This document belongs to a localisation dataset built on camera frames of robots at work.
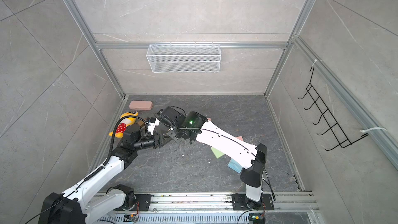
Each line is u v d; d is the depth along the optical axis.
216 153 0.90
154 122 0.73
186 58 1.00
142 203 0.73
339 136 0.61
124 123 0.97
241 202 0.74
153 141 0.67
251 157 0.42
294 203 0.75
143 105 1.15
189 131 0.45
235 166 0.83
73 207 0.41
